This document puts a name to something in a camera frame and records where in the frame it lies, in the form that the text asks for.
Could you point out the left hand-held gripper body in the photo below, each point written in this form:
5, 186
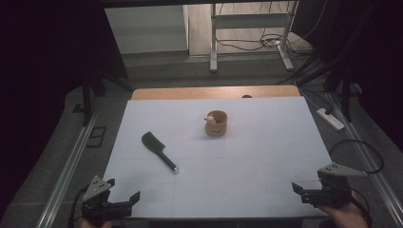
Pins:
96, 209

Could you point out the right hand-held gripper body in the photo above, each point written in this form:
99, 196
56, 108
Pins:
332, 190

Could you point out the black comb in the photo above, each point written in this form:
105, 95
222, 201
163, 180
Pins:
152, 143

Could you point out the tan wooden cup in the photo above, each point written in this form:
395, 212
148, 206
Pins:
218, 127

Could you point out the person's left hand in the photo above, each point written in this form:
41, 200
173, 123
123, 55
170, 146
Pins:
95, 224

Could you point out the person's right hand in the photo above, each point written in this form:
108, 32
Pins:
343, 217

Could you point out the white table mat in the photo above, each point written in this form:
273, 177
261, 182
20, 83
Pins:
259, 152

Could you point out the white power strip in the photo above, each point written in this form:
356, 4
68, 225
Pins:
332, 119

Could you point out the black plug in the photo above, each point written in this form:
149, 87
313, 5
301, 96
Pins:
329, 110

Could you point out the black tripod stand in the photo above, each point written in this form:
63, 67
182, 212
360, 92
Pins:
86, 101

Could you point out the black metal stand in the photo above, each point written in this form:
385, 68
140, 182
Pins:
347, 95

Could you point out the small dark table knob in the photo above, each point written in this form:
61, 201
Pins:
246, 96

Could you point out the small beige figurine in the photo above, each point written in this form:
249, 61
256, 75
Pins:
209, 119

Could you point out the wooden table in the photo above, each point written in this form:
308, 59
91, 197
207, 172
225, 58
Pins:
190, 92

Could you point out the black curtain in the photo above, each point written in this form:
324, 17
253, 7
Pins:
374, 47
47, 47

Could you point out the aluminium rail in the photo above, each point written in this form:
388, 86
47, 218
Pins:
63, 180
374, 177

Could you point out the white desk frame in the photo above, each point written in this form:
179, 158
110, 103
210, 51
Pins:
250, 20

